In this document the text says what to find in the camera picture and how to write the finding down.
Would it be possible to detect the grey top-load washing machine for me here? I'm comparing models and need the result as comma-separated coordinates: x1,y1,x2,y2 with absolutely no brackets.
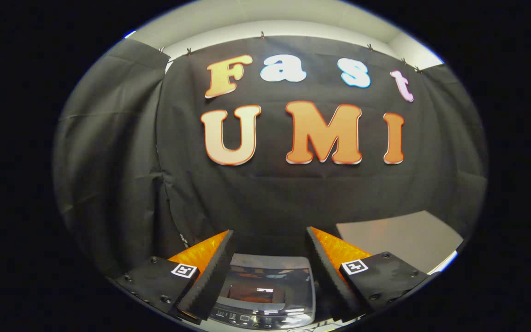
208,254,317,330

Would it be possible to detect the row of black cloth clips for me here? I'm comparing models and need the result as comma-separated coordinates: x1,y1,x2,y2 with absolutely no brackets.
159,31,423,73

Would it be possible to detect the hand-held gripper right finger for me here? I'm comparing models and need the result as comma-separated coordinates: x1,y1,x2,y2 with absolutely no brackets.
306,226,432,323

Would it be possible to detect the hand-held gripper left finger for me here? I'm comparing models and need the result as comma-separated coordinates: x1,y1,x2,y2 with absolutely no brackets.
114,229,237,326

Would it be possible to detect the black backdrop cloth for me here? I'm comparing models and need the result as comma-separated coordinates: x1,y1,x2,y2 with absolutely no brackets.
53,36,487,277

